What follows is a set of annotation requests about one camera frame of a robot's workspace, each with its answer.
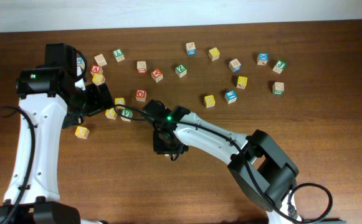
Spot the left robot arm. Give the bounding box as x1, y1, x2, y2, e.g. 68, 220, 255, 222
0, 43, 114, 223

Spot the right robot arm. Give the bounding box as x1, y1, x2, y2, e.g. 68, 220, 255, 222
143, 100, 301, 223

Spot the yellow block upper left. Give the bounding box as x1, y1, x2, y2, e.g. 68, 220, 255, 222
92, 73, 105, 85

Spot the yellow C block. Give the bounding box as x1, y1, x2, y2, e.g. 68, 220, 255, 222
114, 98, 125, 110

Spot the yellow block by V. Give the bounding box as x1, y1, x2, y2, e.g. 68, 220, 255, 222
105, 108, 118, 119

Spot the red A block left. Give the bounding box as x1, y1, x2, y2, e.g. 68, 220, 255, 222
90, 65, 103, 76

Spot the red a block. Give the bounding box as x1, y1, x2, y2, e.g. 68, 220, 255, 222
151, 68, 163, 82
90, 65, 103, 76

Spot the green V block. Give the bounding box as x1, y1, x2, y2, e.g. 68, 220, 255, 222
121, 109, 133, 122

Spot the plain wooden block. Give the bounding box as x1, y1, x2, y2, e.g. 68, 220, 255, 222
94, 54, 107, 67

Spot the yellow O block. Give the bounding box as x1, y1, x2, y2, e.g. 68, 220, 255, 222
75, 126, 90, 139

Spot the blue S block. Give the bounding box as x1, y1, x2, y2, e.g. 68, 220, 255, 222
77, 57, 83, 66

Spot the red Q block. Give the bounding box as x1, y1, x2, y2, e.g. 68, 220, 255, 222
135, 90, 147, 102

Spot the green L block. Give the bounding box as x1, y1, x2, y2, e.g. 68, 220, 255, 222
113, 49, 125, 62

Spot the wooden block red edge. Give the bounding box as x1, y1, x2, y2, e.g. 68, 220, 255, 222
136, 61, 147, 73

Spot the yellow block lower right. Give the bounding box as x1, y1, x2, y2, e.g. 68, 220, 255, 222
204, 95, 216, 108

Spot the red A block centre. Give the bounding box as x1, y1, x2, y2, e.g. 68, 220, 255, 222
151, 68, 163, 82

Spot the green Z block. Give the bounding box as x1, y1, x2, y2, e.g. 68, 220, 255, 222
175, 64, 187, 78

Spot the blue E block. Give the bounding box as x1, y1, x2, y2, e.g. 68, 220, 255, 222
224, 90, 237, 104

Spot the wooden block blue edge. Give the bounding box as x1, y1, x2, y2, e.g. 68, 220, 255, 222
186, 42, 196, 55

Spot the yellow block top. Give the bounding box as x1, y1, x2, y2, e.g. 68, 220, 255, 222
208, 47, 220, 61

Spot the wooden block blue side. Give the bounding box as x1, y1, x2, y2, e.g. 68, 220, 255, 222
229, 58, 241, 73

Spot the wooden block green edge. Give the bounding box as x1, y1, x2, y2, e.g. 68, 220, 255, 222
272, 82, 284, 95

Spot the blue X block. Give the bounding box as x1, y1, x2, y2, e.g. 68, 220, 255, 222
257, 53, 269, 65

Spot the green J block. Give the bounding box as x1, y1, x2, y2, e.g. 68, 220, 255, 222
272, 60, 287, 74

